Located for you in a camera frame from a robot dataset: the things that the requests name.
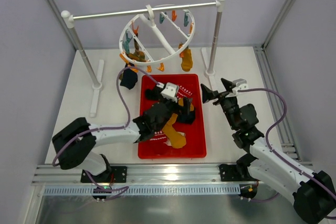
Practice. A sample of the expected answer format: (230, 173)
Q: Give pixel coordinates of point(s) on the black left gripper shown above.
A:
(177, 100)

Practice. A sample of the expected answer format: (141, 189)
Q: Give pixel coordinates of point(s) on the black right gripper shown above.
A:
(220, 97)

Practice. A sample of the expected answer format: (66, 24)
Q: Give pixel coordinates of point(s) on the navy teal sock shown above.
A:
(186, 118)

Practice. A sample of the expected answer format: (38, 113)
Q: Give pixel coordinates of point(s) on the yellow sock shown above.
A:
(173, 118)

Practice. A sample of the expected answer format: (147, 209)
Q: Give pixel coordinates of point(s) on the navy blue sock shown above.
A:
(128, 78)

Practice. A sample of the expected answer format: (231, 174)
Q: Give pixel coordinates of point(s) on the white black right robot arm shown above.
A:
(312, 194)

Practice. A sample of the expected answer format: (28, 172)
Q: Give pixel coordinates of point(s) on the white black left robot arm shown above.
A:
(74, 143)

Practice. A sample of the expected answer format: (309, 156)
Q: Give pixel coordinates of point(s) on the white round clip hanger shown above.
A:
(179, 17)

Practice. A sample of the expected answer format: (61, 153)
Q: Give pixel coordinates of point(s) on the red white patterned sock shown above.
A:
(160, 136)

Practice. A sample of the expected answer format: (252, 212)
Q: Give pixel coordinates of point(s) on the red plastic bin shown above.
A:
(195, 133)

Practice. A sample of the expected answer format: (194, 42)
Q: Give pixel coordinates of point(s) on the black sock in bin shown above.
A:
(154, 94)

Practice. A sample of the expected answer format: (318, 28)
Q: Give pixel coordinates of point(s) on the mustard sock still hanging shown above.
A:
(187, 61)

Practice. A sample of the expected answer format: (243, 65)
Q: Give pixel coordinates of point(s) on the mustard sock in bin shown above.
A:
(168, 128)

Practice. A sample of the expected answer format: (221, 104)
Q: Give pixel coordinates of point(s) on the olive orange hanging sock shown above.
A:
(138, 55)

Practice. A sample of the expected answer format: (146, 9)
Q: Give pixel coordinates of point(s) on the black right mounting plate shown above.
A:
(235, 173)

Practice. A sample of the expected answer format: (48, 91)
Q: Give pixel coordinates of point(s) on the black mounting plate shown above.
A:
(116, 174)
(235, 173)

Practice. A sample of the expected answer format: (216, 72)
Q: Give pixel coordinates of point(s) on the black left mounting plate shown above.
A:
(116, 174)

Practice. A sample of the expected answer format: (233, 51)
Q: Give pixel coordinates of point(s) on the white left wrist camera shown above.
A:
(170, 92)

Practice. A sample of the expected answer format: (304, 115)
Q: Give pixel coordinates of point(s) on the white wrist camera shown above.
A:
(170, 92)
(239, 85)

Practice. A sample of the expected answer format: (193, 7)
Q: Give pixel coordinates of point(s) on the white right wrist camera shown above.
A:
(239, 85)

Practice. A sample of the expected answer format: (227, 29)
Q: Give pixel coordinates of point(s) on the aluminium frame rail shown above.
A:
(271, 80)

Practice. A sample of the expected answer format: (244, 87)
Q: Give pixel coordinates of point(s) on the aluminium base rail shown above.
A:
(201, 173)

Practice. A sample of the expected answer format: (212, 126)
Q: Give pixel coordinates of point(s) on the white slotted cable duct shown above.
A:
(146, 190)

